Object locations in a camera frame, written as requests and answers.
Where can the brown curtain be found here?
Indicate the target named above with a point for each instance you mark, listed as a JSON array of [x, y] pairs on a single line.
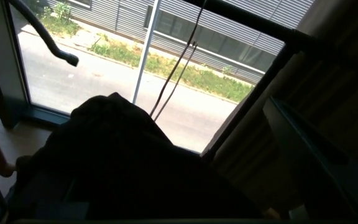
[[322, 77]]

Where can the black garment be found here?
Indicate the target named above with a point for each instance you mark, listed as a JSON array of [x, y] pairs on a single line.
[[120, 161]]

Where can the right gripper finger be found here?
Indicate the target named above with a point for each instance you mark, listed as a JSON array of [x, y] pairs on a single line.
[[322, 180]]

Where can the window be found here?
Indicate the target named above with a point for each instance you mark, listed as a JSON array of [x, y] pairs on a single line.
[[89, 62]]

